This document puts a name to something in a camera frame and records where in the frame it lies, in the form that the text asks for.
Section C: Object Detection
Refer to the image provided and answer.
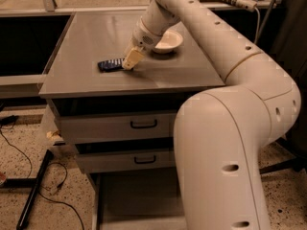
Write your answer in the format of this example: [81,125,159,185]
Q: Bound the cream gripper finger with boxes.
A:
[123,46,145,70]

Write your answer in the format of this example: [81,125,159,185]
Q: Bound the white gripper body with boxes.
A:
[126,16,163,53]

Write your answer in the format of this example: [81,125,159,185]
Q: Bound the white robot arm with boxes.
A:
[124,0,301,230]

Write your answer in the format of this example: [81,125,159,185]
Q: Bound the grey drawer cabinet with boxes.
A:
[38,9,226,230]

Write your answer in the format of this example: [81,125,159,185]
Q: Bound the top grey drawer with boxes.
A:
[51,93,193,145]

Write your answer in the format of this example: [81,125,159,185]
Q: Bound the middle grey drawer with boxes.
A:
[76,137,175,173]

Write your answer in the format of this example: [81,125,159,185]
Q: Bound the bottom open grey drawer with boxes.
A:
[91,168,187,230]

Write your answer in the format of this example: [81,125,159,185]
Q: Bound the white paper bowl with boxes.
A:
[153,30,183,54]

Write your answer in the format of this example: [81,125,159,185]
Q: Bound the black metal floor stand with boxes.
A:
[0,150,54,230]

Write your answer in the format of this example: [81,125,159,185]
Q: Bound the black office chair base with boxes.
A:
[260,138,307,174]

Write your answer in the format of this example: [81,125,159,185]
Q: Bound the white hanging cable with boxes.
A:
[252,7,262,46]

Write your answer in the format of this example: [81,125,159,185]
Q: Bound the black floor cable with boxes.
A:
[0,125,85,230]

